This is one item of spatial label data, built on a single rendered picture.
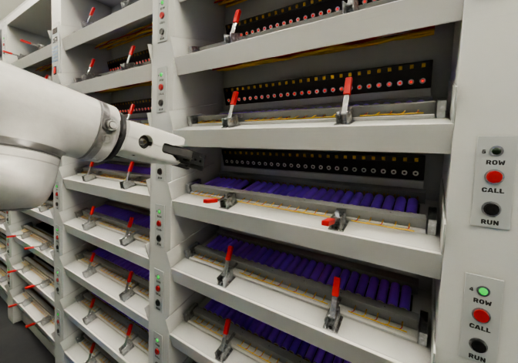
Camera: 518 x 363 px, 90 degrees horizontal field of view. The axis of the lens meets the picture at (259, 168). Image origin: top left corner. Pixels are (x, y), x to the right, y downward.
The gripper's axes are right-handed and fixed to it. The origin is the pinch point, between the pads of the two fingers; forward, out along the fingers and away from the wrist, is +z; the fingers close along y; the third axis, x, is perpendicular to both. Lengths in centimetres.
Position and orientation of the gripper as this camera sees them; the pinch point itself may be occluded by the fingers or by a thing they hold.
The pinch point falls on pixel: (189, 159)
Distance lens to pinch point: 51.9
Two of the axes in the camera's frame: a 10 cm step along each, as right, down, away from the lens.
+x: -1.8, 9.8, -1.3
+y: -8.3, -0.7, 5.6
